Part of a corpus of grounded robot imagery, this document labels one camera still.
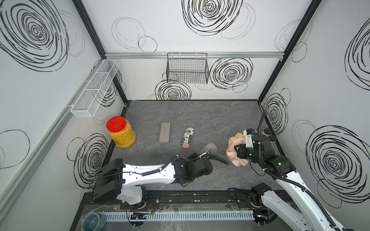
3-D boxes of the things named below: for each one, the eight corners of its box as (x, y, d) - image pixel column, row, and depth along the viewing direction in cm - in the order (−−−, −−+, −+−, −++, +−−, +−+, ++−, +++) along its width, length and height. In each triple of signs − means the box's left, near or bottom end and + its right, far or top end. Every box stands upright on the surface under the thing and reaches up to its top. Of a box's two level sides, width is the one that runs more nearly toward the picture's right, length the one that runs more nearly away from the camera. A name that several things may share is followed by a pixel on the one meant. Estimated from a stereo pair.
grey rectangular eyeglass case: (159, 143, 97) (158, 141, 94) (161, 125, 107) (161, 122, 104) (169, 143, 97) (168, 141, 94) (170, 125, 107) (170, 122, 104)
